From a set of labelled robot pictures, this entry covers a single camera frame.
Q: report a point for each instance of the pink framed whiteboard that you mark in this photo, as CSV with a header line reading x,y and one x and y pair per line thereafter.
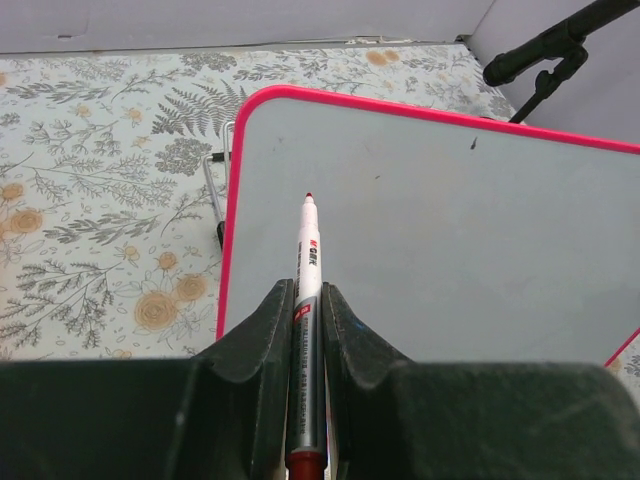
x,y
453,237

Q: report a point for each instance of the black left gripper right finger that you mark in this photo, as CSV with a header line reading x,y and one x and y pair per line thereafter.
x,y
396,418

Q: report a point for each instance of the red whiteboard marker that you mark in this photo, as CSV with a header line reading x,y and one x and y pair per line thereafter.
x,y
306,432

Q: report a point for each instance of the wire whiteboard easel stand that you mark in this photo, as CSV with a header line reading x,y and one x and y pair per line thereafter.
x,y
216,168

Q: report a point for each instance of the black microphone stand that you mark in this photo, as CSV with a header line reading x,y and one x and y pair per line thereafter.
x,y
547,82

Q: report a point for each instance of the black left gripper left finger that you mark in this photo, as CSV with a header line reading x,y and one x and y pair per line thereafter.
x,y
217,415

